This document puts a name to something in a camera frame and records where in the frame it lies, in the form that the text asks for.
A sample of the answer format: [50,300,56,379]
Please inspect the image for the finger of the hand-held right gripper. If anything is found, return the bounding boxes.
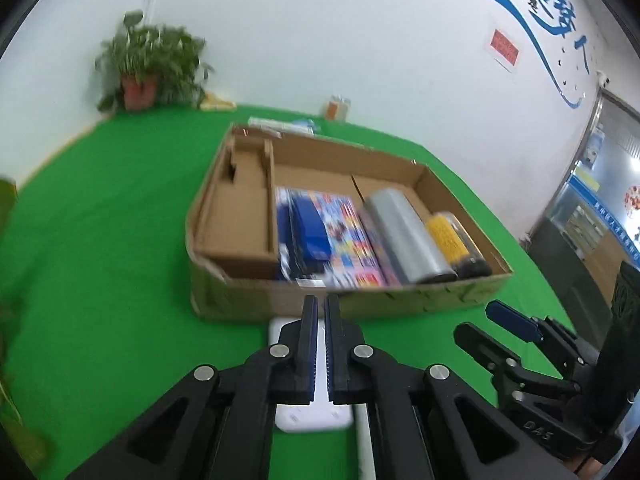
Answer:
[453,322,521,376]
[486,300,546,343]

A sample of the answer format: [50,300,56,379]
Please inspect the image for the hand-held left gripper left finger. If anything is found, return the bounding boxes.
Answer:
[65,295,319,480]

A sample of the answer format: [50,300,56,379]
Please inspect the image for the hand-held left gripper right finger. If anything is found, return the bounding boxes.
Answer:
[325,295,581,480]

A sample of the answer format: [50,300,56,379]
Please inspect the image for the white plastic device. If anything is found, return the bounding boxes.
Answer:
[267,316,355,433]

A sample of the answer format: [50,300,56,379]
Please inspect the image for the yellow bottle black cap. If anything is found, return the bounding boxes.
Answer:
[426,212,493,280]

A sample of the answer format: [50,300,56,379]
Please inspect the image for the blue device wooden feet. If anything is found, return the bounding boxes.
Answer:
[287,195,335,281]

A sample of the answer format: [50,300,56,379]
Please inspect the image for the silver film roll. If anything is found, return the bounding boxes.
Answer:
[361,188,458,285]

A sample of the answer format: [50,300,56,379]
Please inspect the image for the cardboard box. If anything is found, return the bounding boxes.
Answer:
[185,124,514,322]

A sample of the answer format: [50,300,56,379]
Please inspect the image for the colourful printed booklet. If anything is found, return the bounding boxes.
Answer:
[275,187,401,290]

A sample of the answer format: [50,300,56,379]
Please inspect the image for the white hand-held fan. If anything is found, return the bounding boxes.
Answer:
[354,402,377,480]

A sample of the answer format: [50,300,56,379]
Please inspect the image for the black machine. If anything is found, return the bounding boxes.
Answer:
[611,259,640,341]

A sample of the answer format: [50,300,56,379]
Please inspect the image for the glass door with posters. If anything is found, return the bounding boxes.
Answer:
[520,87,640,311]

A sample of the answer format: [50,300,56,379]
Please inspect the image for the white and blue packet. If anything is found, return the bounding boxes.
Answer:
[247,116,318,137]

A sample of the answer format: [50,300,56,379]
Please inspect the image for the small orange label jar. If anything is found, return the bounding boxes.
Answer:
[324,95,351,122]

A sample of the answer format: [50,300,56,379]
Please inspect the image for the yellow cloth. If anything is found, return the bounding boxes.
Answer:
[199,91,237,111]

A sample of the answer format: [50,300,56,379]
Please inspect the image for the potted green plant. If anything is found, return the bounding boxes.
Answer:
[95,10,216,113]

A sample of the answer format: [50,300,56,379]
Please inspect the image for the large leafy plant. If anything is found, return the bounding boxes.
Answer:
[0,177,51,466]

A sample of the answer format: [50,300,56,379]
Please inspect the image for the red wall notice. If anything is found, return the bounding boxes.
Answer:
[484,27,521,73]

